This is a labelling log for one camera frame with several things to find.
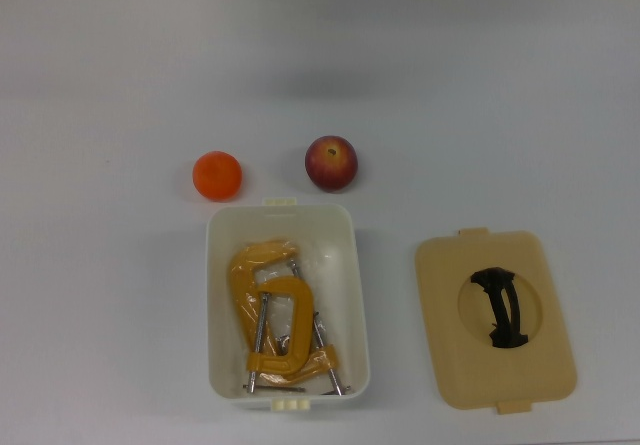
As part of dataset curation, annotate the white plastic container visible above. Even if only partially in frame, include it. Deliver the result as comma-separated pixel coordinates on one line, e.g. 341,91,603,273
205,196,371,412

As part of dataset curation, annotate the small yellow C-clamp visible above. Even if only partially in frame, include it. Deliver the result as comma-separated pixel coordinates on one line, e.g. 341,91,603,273
242,276,315,394

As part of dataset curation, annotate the large yellow C-clamp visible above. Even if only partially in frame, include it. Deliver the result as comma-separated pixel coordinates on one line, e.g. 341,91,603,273
228,237,353,397

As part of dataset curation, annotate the beige plastic lid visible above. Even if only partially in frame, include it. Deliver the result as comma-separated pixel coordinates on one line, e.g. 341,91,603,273
414,226,579,415

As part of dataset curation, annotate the orange toy fruit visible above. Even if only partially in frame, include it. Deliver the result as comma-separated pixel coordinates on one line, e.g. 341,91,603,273
192,150,244,202

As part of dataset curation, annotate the red toy apple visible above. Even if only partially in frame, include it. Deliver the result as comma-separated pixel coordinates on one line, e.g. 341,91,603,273
304,135,360,193

